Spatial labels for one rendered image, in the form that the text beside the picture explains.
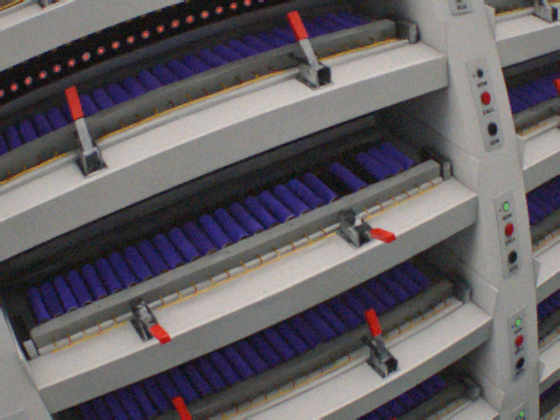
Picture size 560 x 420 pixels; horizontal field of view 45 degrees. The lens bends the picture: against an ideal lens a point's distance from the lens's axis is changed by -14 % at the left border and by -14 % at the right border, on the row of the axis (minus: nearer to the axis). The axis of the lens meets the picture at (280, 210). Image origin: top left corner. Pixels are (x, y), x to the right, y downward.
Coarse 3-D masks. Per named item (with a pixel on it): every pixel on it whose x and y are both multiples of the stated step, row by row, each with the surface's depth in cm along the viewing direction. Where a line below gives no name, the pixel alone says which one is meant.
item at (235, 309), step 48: (288, 144) 100; (432, 144) 99; (192, 192) 95; (432, 192) 95; (336, 240) 90; (432, 240) 93; (240, 288) 84; (288, 288) 84; (336, 288) 88; (96, 336) 79; (192, 336) 80; (240, 336) 84; (48, 384) 73; (96, 384) 76
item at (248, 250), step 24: (432, 168) 96; (360, 192) 93; (384, 192) 93; (312, 216) 90; (336, 216) 91; (264, 240) 87; (288, 240) 88; (192, 264) 85; (216, 264) 85; (240, 264) 86; (264, 264) 86; (144, 288) 82; (168, 288) 83; (72, 312) 79; (96, 312) 79; (120, 312) 81; (48, 336) 77
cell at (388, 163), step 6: (372, 150) 101; (378, 150) 101; (372, 156) 101; (378, 156) 100; (384, 156) 99; (384, 162) 99; (390, 162) 98; (396, 162) 98; (390, 168) 98; (396, 168) 97; (402, 168) 97
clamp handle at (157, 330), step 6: (144, 312) 78; (144, 318) 78; (150, 318) 78; (150, 324) 76; (156, 324) 76; (150, 330) 75; (156, 330) 74; (162, 330) 74; (156, 336) 73; (162, 336) 72; (168, 336) 72; (162, 342) 72
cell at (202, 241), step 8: (192, 224) 91; (184, 232) 91; (192, 232) 90; (200, 232) 90; (192, 240) 90; (200, 240) 89; (208, 240) 89; (200, 248) 88; (208, 248) 87; (216, 248) 88
